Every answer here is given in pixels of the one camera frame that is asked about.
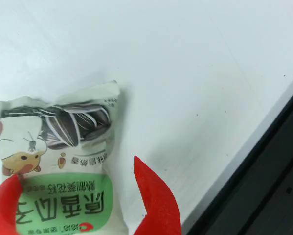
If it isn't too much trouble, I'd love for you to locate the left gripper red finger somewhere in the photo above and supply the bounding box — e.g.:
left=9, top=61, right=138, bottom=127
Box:
left=0, top=174, right=23, bottom=235
left=133, top=155, right=182, bottom=235

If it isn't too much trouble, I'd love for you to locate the green sunflower seed snack packet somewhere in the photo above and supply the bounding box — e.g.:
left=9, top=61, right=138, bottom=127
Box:
left=0, top=80, right=129, bottom=235

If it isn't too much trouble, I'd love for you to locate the black base frame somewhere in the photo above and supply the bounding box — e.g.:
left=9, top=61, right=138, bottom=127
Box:
left=185, top=82, right=293, bottom=235

